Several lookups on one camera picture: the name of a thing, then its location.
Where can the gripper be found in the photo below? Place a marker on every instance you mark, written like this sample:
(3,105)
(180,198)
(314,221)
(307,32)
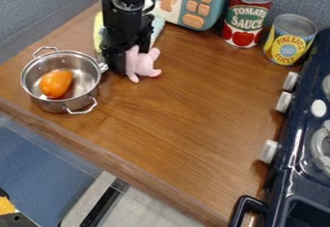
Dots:
(115,57)

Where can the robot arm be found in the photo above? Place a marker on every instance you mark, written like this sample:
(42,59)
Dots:
(129,15)

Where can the silver pot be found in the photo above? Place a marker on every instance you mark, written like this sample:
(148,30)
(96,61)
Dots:
(84,73)

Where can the pink plush toy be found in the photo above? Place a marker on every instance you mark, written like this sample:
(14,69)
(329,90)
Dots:
(142,64)

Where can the red orange toy food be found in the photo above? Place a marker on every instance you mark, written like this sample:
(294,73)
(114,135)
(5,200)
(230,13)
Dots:
(56,83)

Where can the toy microwave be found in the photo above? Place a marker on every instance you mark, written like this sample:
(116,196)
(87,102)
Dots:
(197,2)

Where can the red tomato can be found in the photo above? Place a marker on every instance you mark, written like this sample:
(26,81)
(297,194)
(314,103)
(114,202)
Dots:
(245,18)

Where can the yellow pineapple can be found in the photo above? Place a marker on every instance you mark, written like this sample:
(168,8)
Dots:
(288,42)

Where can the toy stove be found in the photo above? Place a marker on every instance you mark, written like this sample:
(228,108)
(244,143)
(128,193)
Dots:
(300,160)

